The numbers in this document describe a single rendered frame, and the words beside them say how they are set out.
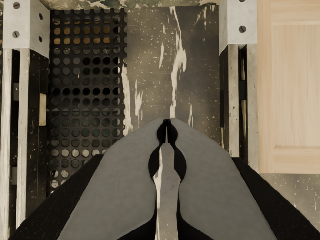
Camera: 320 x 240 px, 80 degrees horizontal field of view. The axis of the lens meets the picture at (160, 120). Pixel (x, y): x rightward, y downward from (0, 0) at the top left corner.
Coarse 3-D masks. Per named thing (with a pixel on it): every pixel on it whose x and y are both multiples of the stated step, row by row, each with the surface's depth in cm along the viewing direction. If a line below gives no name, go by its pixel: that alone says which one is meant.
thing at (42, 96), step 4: (40, 96) 46; (44, 96) 48; (40, 100) 46; (44, 100) 48; (40, 104) 46; (44, 104) 48; (40, 108) 46; (44, 108) 48; (40, 112) 46; (44, 112) 48; (40, 116) 46; (44, 116) 48; (40, 120) 46; (44, 120) 48; (40, 124) 46; (44, 124) 48
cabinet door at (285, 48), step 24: (264, 0) 45; (288, 0) 45; (312, 0) 45; (264, 24) 45; (288, 24) 45; (312, 24) 45; (264, 48) 45; (288, 48) 45; (312, 48) 45; (264, 72) 45; (288, 72) 45; (312, 72) 44; (264, 96) 45; (288, 96) 45; (312, 96) 44; (264, 120) 44; (288, 120) 44; (312, 120) 44; (264, 144) 44; (288, 144) 44; (312, 144) 44; (264, 168) 44; (288, 168) 44; (312, 168) 44
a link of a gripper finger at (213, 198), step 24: (168, 120) 11; (192, 144) 9; (216, 144) 9; (192, 168) 8; (216, 168) 8; (192, 192) 7; (216, 192) 7; (240, 192) 7; (192, 216) 6; (216, 216) 6; (240, 216) 6
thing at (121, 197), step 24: (120, 144) 9; (144, 144) 9; (120, 168) 8; (144, 168) 8; (96, 192) 7; (120, 192) 7; (144, 192) 7; (72, 216) 6; (96, 216) 6; (120, 216) 6; (144, 216) 6
